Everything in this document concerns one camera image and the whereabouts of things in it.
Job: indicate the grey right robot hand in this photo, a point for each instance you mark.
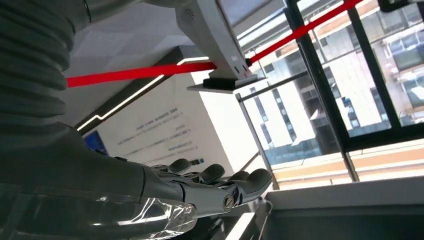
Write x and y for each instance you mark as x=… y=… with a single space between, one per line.
x=82 y=185

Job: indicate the grey metal railing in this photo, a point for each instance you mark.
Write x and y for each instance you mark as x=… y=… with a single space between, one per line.
x=256 y=145

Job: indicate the blue wall screen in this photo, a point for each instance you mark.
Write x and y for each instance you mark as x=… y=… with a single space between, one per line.
x=94 y=142

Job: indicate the display wall with lit strip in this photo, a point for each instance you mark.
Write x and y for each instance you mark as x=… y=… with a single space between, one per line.
x=159 y=132

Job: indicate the black window frame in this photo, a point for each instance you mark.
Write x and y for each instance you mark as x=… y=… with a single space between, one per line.
x=331 y=99

